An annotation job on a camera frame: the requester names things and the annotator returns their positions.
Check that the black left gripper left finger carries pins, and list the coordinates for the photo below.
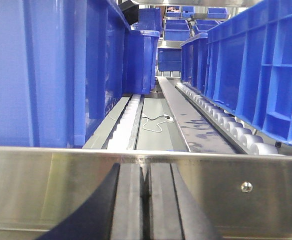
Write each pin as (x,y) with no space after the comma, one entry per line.
(113,211)

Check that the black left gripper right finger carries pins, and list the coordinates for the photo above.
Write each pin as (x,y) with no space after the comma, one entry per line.
(173,212)

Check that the white roller track left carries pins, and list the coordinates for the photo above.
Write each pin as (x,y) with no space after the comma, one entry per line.
(125,133)

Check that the white roller track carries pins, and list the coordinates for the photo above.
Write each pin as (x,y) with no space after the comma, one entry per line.
(125,133)
(228,126)

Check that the white roller track right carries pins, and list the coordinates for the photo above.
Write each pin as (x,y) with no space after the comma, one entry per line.
(228,126)

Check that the distant blue bin lower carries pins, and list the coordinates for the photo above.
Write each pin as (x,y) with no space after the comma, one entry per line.
(169,59)

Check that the distant blue bin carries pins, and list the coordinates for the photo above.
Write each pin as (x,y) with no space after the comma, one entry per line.
(176,30)
(169,59)

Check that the large blue bin left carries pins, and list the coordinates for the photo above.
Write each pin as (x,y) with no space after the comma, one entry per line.
(61,65)

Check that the large blue bin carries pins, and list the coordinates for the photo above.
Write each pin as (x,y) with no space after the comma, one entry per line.
(61,65)
(249,67)

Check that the blue bin behind right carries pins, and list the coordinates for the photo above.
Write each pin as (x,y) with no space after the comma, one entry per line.
(194,60)

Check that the blue bin behind left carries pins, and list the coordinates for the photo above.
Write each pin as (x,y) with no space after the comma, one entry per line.
(139,61)

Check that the large blue bin right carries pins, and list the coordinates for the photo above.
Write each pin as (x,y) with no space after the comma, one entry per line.
(249,67)

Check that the distant blue bin centre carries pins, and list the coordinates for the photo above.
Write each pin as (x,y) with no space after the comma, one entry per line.
(176,30)

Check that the grey metal divider rail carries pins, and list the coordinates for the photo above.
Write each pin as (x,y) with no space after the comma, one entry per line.
(199,135)

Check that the stainless steel shelf front rail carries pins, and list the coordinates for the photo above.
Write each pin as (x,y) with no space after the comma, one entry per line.
(246,197)

